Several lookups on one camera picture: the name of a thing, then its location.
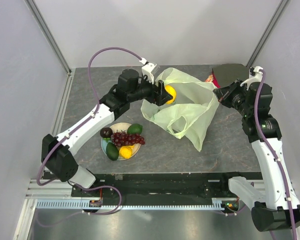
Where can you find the cream and blue plate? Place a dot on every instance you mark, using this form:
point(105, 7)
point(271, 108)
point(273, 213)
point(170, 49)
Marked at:
point(118, 127)

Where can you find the front aluminium extrusion frame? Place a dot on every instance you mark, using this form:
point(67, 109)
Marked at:
point(55, 190)

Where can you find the grey slotted cable duct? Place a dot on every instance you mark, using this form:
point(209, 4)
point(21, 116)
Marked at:
point(87, 204)

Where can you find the left aluminium frame rail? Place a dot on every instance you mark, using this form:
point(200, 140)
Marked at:
point(51, 72)

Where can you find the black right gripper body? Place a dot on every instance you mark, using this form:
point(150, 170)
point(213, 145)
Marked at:
point(236, 98)

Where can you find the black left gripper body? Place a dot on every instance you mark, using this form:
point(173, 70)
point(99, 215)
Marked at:
point(146, 90)

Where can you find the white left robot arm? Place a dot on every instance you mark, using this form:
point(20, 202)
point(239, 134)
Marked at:
point(57, 153)

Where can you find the red grape bunch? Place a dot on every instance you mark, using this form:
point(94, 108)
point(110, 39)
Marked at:
point(120, 139)

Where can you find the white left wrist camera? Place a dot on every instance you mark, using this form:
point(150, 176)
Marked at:
point(148, 70)

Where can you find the yellow crumpled fruit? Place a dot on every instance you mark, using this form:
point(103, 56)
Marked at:
point(126, 152)

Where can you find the red cloth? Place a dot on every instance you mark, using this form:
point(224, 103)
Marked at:
point(215, 82)

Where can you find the green lime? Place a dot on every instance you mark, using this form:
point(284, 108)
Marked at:
point(135, 129)

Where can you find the light green plastic bag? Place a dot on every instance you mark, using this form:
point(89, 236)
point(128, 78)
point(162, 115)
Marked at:
point(191, 113)

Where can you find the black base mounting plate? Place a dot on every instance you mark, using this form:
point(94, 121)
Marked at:
point(198, 184)

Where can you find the dark green avocado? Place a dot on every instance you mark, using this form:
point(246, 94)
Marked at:
point(112, 152)

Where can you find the aluminium frame rail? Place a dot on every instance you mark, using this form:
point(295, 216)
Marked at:
point(51, 72)
point(279, 11)

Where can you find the right aluminium frame rail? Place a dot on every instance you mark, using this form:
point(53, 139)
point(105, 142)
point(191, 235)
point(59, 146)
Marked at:
point(279, 11)

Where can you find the olive green cloth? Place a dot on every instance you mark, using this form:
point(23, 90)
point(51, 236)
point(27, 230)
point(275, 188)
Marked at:
point(227, 73)

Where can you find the dark purple mangosteen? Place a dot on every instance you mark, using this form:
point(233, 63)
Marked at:
point(106, 132)

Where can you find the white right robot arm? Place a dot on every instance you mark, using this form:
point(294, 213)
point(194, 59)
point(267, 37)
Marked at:
point(278, 207)

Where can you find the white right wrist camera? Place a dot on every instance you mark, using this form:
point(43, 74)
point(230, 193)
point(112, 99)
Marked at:
point(256, 75)

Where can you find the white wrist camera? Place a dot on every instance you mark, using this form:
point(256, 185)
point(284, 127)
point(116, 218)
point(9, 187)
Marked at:
point(256, 75)
point(148, 70)

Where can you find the floral patterned cloth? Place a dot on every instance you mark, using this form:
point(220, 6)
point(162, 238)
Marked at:
point(210, 78)

